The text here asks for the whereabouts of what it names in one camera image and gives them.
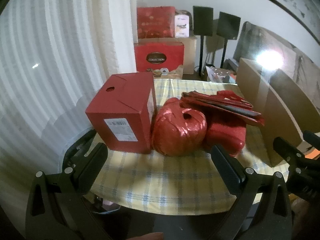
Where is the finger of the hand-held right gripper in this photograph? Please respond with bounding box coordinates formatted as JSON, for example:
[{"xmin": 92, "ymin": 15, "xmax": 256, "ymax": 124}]
[
  {"xmin": 303, "ymin": 130, "xmax": 320, "ymax": 147},
  {"xmin": 273, "ymin": 136, "xmax": 307, "ymax": 173}
]

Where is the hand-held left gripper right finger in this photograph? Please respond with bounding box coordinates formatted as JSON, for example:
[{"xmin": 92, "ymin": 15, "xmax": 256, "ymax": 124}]
[{"xmin": 211, "ymin": 144, "xmax": 294, "ymax": 240}]

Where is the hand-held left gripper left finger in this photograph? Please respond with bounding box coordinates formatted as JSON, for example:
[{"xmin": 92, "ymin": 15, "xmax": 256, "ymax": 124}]
[{"xmin": 25, "ymin": 142, "xmax": 113, "ymax": 240}]

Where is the red cardboard box white label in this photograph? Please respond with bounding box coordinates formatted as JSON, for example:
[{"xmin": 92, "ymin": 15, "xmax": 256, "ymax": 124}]
[{"xmin": 85, "ymin": 72, "xmax": 157, "ymax": 154}]

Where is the person's left hand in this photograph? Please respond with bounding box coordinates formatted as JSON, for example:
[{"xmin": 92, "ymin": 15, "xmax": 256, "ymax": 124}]
[{"xmin": 124, "ymin": 232, "xmax": 165, "ymax": 240}]

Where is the red glitter pouch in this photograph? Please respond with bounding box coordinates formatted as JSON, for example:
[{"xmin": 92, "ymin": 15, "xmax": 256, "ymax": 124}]
[{"xmin": 205, "ymin": 122, "xmax": 247, "ymax": 158}]

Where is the large brown cardboard box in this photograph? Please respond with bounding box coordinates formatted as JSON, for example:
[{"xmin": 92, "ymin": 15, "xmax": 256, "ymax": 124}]
[{"xmin": 236, "ymin": 57, "xmax": 314, "ymax": 167}]

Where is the pile of red envelopes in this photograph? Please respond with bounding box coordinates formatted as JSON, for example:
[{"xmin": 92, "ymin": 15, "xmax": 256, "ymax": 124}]
[{"xmin": 181, "ymin": 90, "xmax": 265, "ymax": 128}]

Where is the red ribbon ball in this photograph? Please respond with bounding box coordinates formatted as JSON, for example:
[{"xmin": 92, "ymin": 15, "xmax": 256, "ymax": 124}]
[{"xmin": 151, "ymin": 98, "xmax": 208, "ymax": 157}]

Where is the yellow checked tablecloth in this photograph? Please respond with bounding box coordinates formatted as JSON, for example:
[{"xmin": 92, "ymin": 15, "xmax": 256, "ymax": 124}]
[{"xmin": 86, "ymin": 78, "xmax": 290, "ymax": 217}]

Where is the flat television screen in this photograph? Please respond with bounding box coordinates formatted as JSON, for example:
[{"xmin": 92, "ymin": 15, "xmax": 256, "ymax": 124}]
[{"xmin": 232, "ymin": 21, "xmax": 320, "ymax": 98}]

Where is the black speaker stand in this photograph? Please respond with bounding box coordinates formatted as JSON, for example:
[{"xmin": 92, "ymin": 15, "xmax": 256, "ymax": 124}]
[
  {"xmin": 219, "ymin": 39, "xmax": 229, "ymax": 69},
  {"xmin": 198, "ymin": 35, "xmax": 207, "ymax": 77}
]

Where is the plain brown cardboard box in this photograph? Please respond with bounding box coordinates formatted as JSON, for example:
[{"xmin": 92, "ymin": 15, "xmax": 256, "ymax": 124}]
[{"xmin": 172, "ymin": 36, "xmax": 198, "ymax": 75}]

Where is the sheer striped curtain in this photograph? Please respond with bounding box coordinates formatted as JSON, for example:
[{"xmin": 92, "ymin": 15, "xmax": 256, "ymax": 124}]
[{"xmin": 0, "ymin": 0, "xmax": 118, "ymax": 220}]

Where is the red collection gift box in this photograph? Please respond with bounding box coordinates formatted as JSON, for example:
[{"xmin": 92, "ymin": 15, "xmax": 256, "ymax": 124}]
[{"xmin": 134, "ymin": 42, "xmax": 185, "ymax": 77}]

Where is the black speaker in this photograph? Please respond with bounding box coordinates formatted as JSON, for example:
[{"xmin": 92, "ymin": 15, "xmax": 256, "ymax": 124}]
[
  {"xmin": 192, "ymin": 6, "xmax": 214, "ymax": 37},
  {"xmin": 216, "ymin": 12, "xmax": 241, "ymax": 40}
]

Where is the small white box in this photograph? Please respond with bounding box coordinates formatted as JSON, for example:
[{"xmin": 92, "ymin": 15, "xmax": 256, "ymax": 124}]
[{"xmin": 174, "ymin": 14, "xmax": 190, "ymax": 37}]

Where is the white pleated drape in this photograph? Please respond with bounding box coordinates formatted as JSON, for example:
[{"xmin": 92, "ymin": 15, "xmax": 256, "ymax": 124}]
[{"xmin": 96, "ymin": 0, "xmax": 138, "ymax": 80}]

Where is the red patterned gift box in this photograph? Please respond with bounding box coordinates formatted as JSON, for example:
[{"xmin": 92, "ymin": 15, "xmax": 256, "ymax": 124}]
[{"xmin": 137, "ymin": 6, "xmax": 176, "ymax": 39}]

